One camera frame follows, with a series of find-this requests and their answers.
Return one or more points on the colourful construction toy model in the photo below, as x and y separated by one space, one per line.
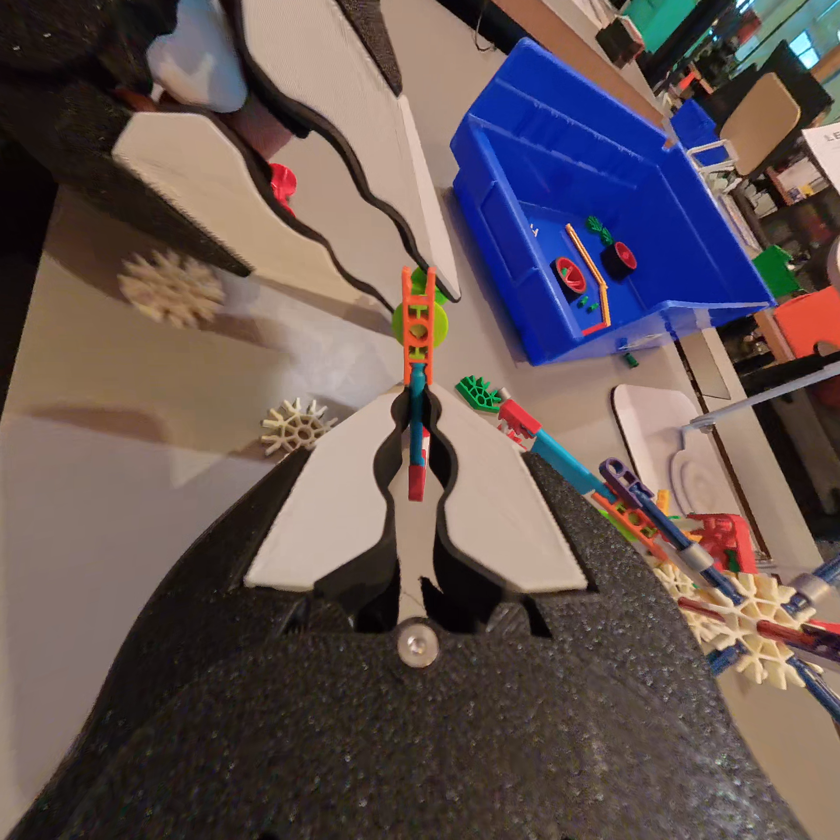
565 463

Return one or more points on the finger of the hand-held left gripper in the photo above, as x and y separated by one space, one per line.
341 98
210 197

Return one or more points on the white snowflake toy connector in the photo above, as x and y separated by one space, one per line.
289 430
170 289

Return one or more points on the green bin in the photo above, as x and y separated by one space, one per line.
778 272

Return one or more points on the green fan toy connector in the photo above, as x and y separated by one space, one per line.
482 397
598 226

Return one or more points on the thin red toy rod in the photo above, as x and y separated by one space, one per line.
594 329

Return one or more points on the person's left forearm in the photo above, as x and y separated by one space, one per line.
19 262

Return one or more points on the black toy wheel red hub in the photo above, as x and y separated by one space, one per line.
571 275
617 262

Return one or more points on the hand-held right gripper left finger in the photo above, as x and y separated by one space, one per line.
321 525

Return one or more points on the yellow toy rod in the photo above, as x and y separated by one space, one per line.
586 256

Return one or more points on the small blue bin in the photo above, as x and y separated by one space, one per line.
692 124

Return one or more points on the person's left hand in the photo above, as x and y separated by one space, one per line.
259 128

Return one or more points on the tan chair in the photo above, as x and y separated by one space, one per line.
758 124

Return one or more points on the blue parts bin with tag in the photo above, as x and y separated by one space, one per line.
525 164

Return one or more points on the red toy connector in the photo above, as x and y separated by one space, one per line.
415 489

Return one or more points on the white stand base board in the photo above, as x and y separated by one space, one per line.
646 433

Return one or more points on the lime green toy spool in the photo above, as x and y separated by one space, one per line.
442 321

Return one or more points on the small black box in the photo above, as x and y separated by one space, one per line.
620 43

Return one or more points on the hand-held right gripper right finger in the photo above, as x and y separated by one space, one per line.
508 525

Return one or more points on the neighbouring grey table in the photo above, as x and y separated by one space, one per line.
558 33

